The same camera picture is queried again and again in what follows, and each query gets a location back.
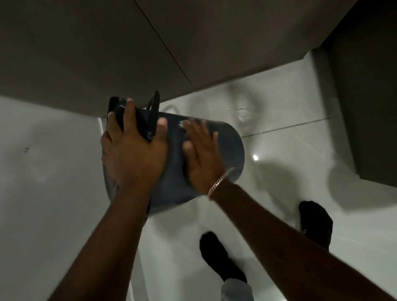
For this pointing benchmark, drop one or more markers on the person's right hand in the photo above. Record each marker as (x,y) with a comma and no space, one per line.
(203,161)

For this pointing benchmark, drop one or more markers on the person's left hand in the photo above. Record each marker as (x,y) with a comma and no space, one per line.
(135,158)

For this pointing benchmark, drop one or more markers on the person's right thumb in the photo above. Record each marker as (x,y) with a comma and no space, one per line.
(189,153)

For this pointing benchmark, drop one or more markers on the person's left thumb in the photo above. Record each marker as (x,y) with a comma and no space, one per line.
(161,130)

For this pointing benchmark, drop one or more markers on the dark blue plastic bucket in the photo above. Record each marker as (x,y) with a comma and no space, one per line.
(229,145)

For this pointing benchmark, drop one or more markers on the person's right forearm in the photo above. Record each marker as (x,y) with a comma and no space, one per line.
(279,242)

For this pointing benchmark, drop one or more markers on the person's left forearm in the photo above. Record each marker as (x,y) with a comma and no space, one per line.
(108,248)

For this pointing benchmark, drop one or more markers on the wide brown wooden cabinet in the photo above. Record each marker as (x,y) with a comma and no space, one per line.
(124,46)

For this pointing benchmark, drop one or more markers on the person's black left shoe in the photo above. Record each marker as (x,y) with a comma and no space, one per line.
(221,257)

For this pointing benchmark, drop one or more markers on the person's black shoe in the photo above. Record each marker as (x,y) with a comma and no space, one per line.
(316,223)
(221,257)

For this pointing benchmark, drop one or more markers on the person's black right shoe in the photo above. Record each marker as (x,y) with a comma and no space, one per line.
(316,223)

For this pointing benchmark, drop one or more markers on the grey trouser leg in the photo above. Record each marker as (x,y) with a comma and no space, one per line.
(237,291)

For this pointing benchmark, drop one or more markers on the narrow brown wooden cabinet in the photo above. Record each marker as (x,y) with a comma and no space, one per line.
(366,93)

